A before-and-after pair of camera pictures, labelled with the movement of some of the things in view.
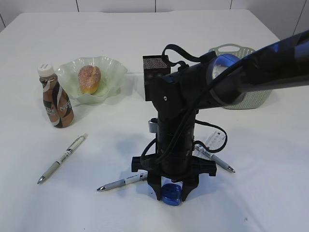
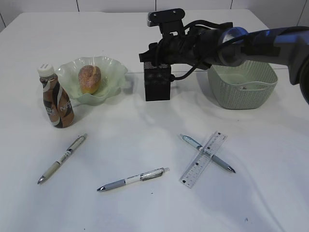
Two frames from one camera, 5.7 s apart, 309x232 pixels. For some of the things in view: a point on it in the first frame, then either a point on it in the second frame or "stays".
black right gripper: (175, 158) → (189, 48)
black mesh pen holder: (155, 67) stays
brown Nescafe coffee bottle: (57, 104) stays
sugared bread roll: (89, 77) stays
